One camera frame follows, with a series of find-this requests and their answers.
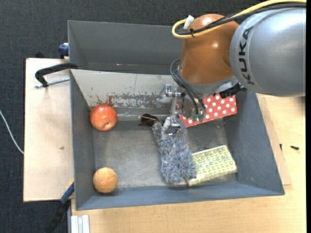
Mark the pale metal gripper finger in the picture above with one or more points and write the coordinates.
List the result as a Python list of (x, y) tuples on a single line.
[(175, 127), (165, 128)]

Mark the blue-grey fluffy duster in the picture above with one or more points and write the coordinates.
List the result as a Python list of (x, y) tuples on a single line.
[(175, 159)]

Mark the clear glass thing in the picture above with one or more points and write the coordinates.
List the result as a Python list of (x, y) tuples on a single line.
[(162, 100)]

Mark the brown sunglasses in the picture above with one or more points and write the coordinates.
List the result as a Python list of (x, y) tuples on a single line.
[(147, 119)]

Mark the grey metal bin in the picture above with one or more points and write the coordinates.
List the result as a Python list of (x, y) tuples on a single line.
[(136, 159)]

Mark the red white-dotted box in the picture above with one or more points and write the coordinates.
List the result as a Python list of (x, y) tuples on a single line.
[(219, 108)]

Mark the red apple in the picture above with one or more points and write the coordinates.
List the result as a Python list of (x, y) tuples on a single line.
[(103, 117)]

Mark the orange fruit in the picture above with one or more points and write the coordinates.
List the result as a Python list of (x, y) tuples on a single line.
[(105, 180)]

